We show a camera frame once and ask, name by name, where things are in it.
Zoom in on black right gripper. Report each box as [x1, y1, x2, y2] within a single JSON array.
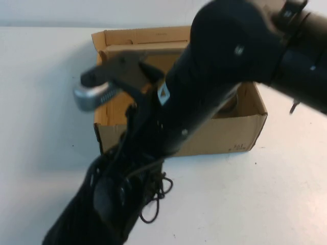
[[122, 62, 168, 159]]

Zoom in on black mesh sneaker with laces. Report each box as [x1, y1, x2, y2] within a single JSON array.
[[42, 142, 176, 245]]

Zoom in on brown cardboard shoe box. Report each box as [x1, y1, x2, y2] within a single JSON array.
[[91, 25, 268, 157]]

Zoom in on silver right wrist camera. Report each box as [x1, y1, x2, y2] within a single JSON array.
[[73, 81, 118, 112]]

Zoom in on dark right camera mount plate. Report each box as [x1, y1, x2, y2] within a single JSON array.
[[81, 50, 154, 90]]

